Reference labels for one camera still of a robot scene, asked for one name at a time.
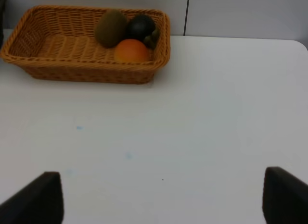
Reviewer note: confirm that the orange wicker basket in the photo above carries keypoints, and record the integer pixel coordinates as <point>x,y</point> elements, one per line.
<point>53,42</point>

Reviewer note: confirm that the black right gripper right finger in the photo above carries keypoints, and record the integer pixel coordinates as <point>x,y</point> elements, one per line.
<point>285,198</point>

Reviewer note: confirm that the dark avocado fruit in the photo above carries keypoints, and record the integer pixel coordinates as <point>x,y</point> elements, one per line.
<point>143,28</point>

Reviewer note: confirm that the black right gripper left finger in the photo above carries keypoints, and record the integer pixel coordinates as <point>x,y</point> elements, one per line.
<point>40,202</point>

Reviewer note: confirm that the orange peach fruit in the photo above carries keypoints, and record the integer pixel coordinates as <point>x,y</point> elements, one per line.
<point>131,50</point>

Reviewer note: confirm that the brown kiwi fruit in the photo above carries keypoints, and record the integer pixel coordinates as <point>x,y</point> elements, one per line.
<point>111,28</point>

